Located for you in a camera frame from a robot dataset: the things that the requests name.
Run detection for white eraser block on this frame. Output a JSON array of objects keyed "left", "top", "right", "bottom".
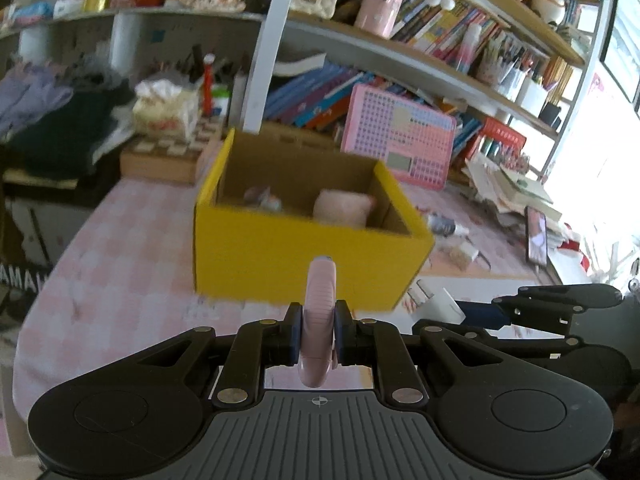
[{"left": 448, "top": 240, "right": 480, "bottom": 271}]

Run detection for white charger plug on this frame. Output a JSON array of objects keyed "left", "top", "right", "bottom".
[{"left": 408, "top": 280, "right": 466, "bottom": 325}]

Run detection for pink fluffy pompom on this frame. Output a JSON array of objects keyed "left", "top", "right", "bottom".
[{"left": 312, "top": 190, "right": 376, "bottom": 229}]

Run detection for row of blue books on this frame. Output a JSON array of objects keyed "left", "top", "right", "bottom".
[{"left": 264, "top": 62, "right": 375, "bottom": 128}]

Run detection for white tissue pack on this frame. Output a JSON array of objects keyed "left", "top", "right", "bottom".
[{"left": 132, "top": 79, "right": 200, "bottom": 141}]

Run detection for pink cylinder container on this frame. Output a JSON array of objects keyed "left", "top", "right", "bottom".
[{"left": 355, "top": 0, "right": 402, "bottom": 39}]

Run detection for pink handle tool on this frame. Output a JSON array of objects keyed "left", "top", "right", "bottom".
[{"left": 299, "top": 257, "right": 336, "bottom": 388}]

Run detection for pile of clothes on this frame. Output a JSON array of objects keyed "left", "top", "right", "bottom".
[{"left": 1, "top": 56, "right": 134, "bottom": 180}]

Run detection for pink learning tablet board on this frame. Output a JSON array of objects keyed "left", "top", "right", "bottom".
[{"left": 341, "top": 84, "right": 457, "bottom": 191}]

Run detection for black smartphone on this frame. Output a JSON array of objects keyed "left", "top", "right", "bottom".
[{"left": 525, "top": 206, "right": 548, "bottom": 266}]

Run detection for yellow cardboard box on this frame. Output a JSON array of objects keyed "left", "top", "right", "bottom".
[{"left": 193, "top": 131, "right": 435, "bottom": 311}]

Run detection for stack of papers and books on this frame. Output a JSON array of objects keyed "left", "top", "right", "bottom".
[{"left": 463, "top": 154, "right": 567, "bottom": 238}]

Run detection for white shelf frame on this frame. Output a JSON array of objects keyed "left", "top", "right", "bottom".
[{"left": 1, "top": 0, "right": 598, "bottom": 178}]

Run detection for checkered wooden box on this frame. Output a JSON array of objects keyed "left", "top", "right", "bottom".
[{"left": 119, "top": 119, "right": 224, "bottom": 185}]

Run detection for red books row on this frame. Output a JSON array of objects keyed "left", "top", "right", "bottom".
[{"left": 462, "top": 117, "right": 526, "bottom": 168}]

